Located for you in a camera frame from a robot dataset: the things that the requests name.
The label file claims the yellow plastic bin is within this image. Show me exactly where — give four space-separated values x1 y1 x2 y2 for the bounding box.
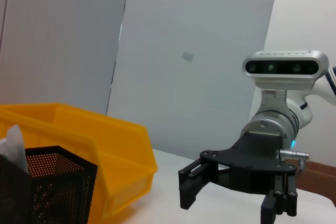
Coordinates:
0 103 159 219

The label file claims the grey glitter pen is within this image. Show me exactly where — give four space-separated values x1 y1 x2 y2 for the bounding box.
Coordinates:
6 124 28 174

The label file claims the black mesh pen holder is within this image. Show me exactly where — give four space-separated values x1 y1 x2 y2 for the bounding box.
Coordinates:
0 145 99 224

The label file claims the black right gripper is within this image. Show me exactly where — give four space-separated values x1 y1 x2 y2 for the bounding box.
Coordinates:
178 132 299 224

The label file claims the brown cardboard box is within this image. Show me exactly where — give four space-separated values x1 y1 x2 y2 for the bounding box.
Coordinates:
282 159 336 201

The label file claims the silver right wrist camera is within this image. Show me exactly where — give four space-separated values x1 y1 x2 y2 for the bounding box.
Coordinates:
241 50 330 114

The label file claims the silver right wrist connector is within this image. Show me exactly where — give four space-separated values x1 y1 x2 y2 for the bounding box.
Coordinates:
279 149 310 168

